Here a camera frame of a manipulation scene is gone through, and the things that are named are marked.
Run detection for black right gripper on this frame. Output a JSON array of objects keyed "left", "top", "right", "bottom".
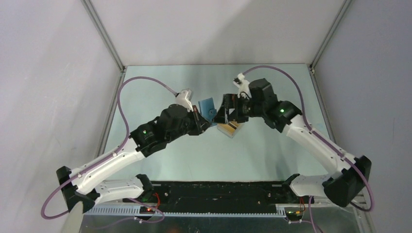
[{"left": 212, "top": 94, "right": 265, "bottom": 125}]

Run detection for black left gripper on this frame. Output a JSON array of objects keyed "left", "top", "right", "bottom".
[{"left": 167, "top": 105, "right": 212, "bottom": 143}]

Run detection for blue leather card holder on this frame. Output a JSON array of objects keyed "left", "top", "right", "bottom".
[{"left": 198, "top": 98, "right": 217, "bottom": 127}]

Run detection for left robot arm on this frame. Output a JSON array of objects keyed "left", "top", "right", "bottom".
[{"left": 56, "top": 104, "right": 211, "bottom": 212}]

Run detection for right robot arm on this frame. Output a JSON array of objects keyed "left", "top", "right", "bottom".
[{"left": 212, "top": 78, "right": 371, "bottom": 207}]

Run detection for gold credit card stack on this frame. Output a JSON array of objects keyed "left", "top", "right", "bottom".
[{"left": 217, "top": 121, "right": 241, "bottom": 136}]

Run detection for clear acrylic card tray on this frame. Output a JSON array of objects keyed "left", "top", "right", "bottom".
[{"left": 217, "top": 121, "right": 243, "bottom": 138}]

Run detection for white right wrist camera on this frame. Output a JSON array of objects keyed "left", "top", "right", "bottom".
[{"left": 233, "top": 73, "right": 250, "bottom": 98}]

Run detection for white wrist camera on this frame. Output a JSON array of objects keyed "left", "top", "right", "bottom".
[
  {"left": 233, "top": 73, "right": 250, "bottom": 98},
  {"left": 175, "top": 88, "right": 193, "bottom": 112}
]

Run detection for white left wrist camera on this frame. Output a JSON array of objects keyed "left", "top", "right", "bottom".
[{"left": 175, "top": 88, "right": 193, "bottom": 112}]

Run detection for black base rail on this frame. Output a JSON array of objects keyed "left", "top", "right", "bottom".
[{"left": 137, "top": 181, "right": 309, "bottom": 215}]

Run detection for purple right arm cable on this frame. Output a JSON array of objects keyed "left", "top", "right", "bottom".
[{"left": 243, "top": 65, "right": 376, "bottom": 213}]

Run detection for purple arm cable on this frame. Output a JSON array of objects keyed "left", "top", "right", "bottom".
[
  {"left": 243, "top": 65, "right": 376, "bottom": 213},
  {"left": 41, "top": 76, "right": 179, "bottom": 221}
]

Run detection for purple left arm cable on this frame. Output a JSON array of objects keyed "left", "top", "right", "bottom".
[{"left": 41, "top": 76, "right": 179, "bottom": 221}]

